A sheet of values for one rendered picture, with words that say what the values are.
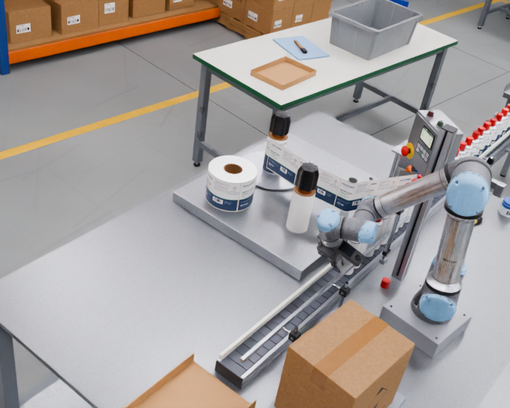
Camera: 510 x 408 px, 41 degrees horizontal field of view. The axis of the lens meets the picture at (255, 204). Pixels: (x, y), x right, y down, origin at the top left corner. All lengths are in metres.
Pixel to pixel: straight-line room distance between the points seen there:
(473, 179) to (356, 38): 2.65
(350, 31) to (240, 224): 2.19
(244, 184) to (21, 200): 1.91
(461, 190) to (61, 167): 3.05
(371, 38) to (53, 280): 2.76
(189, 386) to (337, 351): 0.50
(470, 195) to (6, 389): 1.80
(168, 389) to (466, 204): 1.05
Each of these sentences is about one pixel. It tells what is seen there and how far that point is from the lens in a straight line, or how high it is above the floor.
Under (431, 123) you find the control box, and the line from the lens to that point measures 2.46.
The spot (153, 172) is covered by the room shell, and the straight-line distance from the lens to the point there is 4.56.
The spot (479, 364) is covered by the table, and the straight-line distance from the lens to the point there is 2.55.
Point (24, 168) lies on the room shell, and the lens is 4.59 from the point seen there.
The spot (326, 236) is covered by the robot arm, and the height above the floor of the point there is 1.16.
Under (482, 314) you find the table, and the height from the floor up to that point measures 0.83.
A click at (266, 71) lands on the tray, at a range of 4.18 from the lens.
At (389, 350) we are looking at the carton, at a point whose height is 1.12.
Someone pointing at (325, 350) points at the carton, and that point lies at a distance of 1.98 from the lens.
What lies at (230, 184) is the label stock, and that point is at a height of 1.01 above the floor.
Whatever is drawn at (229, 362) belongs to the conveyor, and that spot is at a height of 0.88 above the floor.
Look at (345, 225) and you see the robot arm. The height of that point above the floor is 1.23.
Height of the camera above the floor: 2.55
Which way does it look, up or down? 36 degrees down
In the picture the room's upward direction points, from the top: 10 degrees clockwise
